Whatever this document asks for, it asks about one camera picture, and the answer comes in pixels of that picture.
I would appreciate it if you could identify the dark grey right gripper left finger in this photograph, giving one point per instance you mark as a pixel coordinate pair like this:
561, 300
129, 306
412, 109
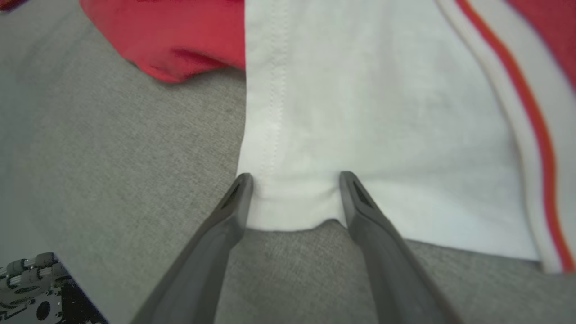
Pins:
211, 252

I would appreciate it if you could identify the red and white shirt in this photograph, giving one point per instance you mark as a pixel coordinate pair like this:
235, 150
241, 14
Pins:
369, 112

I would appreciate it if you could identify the black grey robot base mechanism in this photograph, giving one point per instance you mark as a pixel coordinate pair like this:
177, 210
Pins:
31, 292

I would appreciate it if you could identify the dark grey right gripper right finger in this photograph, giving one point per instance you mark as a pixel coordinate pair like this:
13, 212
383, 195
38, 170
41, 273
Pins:
387, 265

